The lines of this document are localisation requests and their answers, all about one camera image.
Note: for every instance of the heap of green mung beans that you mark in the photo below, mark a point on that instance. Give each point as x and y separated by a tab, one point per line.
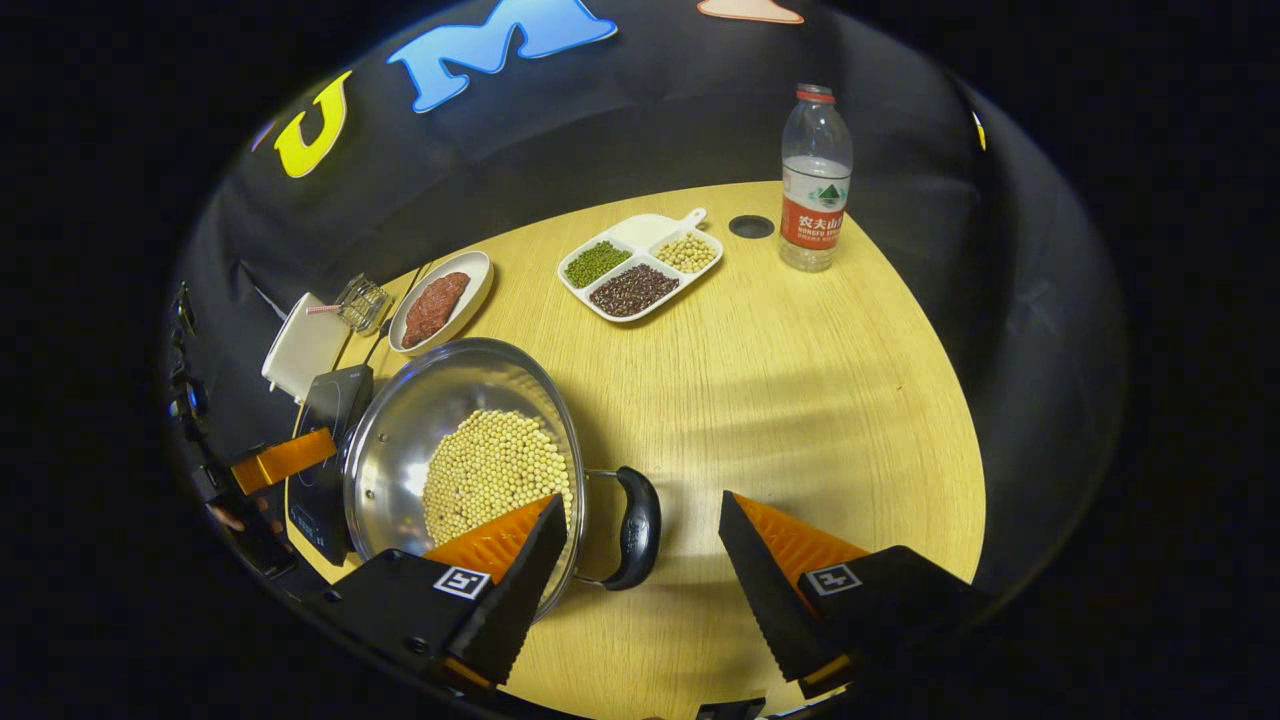
597	264

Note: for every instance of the red meat slice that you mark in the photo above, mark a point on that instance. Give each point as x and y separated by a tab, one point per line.
435	308

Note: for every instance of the round white plate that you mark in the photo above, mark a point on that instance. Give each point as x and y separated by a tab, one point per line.
472	290

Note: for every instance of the small heap of soybeans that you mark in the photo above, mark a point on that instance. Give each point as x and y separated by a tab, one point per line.
686	253

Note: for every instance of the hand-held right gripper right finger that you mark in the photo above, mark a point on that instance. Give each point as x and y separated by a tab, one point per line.
765	590

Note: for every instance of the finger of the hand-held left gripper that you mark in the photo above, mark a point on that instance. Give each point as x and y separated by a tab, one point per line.
285	460

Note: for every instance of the large heap of soybeans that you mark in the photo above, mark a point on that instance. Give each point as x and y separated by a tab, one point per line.
490	470

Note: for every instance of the pink straw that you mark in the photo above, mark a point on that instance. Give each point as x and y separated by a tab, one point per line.
322	309

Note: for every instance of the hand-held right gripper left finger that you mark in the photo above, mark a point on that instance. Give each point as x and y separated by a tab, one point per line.
520	590

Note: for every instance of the white toaster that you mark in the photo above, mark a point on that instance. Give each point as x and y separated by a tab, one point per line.
300	350

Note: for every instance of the heap of dark red beans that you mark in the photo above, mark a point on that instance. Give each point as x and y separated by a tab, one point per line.
633	290

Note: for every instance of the white divided dish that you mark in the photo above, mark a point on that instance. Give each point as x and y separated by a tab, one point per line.
650	230

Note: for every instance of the black induction cooktop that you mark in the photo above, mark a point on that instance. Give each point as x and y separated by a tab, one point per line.
340	400

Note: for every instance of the clear water bottle red label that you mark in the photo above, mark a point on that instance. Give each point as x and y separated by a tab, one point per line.
815	200

